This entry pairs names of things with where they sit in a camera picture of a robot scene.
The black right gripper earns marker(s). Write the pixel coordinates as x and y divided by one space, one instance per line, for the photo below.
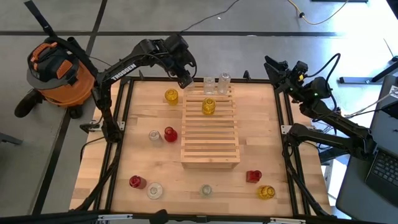
290 81

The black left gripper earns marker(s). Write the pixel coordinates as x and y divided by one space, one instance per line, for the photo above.
182 63

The yellow dimpled glass vase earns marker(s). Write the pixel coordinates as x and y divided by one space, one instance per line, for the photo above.
171 97

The clear ribbed glass vase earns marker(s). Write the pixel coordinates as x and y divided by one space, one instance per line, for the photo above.
224 84

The red round glass vase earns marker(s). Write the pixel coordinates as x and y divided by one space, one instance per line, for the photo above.
170 134

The clear diamond-pattern glass vase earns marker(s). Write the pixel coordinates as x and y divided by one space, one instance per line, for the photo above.
154 136

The red square glass vase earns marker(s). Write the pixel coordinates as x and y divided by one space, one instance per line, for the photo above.
253 176

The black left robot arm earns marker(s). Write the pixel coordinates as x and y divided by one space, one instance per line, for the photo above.
124 70

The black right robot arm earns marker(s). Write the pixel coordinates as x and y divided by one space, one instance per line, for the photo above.
329 118

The wooden slatted shelf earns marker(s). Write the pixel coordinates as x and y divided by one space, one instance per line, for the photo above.
210 146

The black stand base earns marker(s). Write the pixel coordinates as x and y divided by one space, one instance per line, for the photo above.
354 80

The clear wavy glass vase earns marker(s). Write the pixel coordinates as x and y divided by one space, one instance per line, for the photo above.
206 190

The clear wide-rim glass vase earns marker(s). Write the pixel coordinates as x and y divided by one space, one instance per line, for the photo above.
154 190

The orange shop vacuum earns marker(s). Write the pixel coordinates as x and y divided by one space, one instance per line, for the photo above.
71 84

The dark laptop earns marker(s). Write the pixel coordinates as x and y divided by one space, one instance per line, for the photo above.
385 124

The grey cart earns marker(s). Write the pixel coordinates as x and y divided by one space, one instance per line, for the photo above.
351 193

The black vacuum wand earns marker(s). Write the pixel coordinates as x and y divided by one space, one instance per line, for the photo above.
38 17

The black table frame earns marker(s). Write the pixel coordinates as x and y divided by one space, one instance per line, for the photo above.
155 79

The silver bracket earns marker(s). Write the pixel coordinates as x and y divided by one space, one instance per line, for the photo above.
115 216
286 221

